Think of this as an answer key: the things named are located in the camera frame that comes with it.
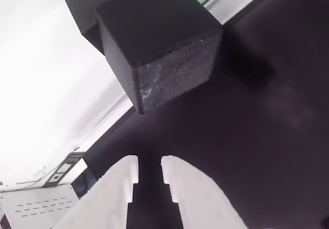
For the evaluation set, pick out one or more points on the white vented cabinet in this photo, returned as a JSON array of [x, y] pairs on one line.
[[38, 206]]

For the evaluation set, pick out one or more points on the metal table edge rail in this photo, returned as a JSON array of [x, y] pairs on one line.
[[231, 8]]

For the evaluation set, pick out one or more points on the black cube with seam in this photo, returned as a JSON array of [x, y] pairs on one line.
[[79, 8]]

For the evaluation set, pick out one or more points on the black partition panel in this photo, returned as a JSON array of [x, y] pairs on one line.
[[257, 111]]

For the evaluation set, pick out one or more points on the black label plate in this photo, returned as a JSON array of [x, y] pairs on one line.
[[63, 170]]

